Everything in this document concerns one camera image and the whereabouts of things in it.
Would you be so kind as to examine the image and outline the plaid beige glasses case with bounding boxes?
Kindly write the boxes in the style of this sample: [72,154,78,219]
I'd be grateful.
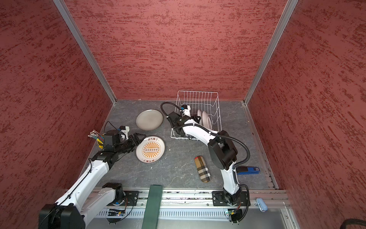
[194,156,211,183]

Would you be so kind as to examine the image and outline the white plate orange sunburst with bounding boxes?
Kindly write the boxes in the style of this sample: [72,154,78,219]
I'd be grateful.
[135,136,165,164]

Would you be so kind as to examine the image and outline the white wire dish rack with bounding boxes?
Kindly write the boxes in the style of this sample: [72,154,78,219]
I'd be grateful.
[171,91,222,140]

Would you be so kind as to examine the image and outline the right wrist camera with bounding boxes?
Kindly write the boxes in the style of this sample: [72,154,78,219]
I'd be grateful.
[181,105,191,117]

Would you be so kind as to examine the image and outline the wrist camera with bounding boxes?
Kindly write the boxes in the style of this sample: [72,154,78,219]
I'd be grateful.
[181,105,191,117]
[119,126,130,141]

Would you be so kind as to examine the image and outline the plain grey ceramic plate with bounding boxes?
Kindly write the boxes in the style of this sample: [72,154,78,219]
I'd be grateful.
[136,109,163,131]

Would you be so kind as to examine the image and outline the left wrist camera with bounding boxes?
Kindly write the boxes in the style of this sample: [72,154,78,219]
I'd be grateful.
[119,126,130,141]

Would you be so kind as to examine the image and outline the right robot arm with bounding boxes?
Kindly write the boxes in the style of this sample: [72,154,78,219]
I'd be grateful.
[166,112,242,206]

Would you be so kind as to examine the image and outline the green strap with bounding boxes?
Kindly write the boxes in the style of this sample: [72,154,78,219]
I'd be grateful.
[141,184,163,229]

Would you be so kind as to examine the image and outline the white plate green red rim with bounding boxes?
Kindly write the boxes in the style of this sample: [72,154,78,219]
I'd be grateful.
[202,111,213,130]

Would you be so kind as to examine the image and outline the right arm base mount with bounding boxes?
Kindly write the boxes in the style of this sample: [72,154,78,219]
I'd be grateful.
[212,190,251,207]

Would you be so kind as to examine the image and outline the blue black stapler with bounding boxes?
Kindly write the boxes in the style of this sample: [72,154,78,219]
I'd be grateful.
[236,166,260,175]

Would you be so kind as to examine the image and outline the black corrugated cable conduit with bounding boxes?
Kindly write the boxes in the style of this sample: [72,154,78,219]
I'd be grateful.
[160,102,251,169]

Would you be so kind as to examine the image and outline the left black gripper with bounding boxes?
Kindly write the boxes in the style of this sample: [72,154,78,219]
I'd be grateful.
[115,133,147,155]

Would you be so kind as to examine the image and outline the bundle of coloured pens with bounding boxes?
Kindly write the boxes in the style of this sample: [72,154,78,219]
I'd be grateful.
[88,130,104,141]

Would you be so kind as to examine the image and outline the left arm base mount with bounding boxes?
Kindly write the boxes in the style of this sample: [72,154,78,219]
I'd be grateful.
[111,190,140,207]

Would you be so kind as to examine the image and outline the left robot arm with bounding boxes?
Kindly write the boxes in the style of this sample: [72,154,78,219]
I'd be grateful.
[38,130,147,229]

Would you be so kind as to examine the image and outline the light blue small object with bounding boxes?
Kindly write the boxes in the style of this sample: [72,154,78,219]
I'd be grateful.
[256,198,268,212]

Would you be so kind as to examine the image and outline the yellow pen cup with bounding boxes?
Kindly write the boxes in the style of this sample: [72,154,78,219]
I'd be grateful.
[96,135,104,149]

